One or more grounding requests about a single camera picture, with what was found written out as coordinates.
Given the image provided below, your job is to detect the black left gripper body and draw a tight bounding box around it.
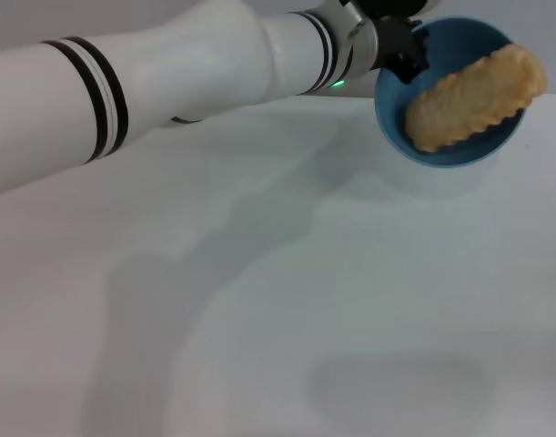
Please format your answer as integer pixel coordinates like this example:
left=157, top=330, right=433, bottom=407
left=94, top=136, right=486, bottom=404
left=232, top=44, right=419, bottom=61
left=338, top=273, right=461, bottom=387
left=371, top=15, right=420, bottom=70

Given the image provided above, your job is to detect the ridged orange bread loaf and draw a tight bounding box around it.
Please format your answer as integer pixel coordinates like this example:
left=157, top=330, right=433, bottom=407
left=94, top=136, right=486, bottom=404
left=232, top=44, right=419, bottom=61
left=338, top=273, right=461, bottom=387
left=404, top=43, right=549, bottom=154

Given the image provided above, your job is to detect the blue bowl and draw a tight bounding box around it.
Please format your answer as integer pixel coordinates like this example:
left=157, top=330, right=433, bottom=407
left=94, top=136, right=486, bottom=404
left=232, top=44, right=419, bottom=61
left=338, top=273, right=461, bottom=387
left=373, top=16, right=530, bottom=170

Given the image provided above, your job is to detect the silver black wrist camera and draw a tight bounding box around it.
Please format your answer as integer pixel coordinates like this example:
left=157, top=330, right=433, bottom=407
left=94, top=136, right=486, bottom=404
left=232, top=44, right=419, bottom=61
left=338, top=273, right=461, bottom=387
left=345, top=0, right=439, bottom=21

